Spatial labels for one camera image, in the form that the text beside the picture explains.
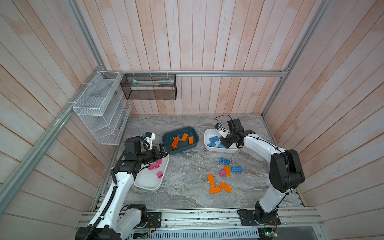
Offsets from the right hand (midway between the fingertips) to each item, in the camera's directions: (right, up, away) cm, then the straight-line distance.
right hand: (224, 137), depth 96 cm
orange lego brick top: (-26, -1, +10) cm, 28 cm away
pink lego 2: (-46, -19, -5) cm, 50 cm away
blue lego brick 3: (-7, -5, +6) cm, 11 cm away
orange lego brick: (-22, -3, +8) cm, 24 cm away
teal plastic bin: (-29, -2, +8) cm, 30 cm away
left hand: (-33, -7, -21) cm, 40 cm away
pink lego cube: (-42, -15, -3) cm, 44 cm away
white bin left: (-46, -23, -8) cm, 52 cm away
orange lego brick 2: (+1, -20, -6) cm, 21 cm away
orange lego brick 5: (-2, -28, -12) cm, 31 cm away
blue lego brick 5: (+7, -19, -6) cm, 21 cm away
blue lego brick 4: (0, -15, -3) cm, 15 cm away
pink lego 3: (-40, -22, -10) cm, 47 cm away
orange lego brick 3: (-10, -25, -8) cm, 28 cm away
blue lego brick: (-2, -6, +1) cm, 6 cm away
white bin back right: (-6, +3, +10) cm, 12 cm away
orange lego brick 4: (-8, -29, -12) cm, 33 cm away
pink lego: (-3, -21, -8) cm, 23 cm away
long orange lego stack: (-33, -4, +5) cm, 33 cm away
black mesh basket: (-52, +36, +10) cm, 64 cm away
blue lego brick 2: (-5, -2, +8) cm, 10 cm away
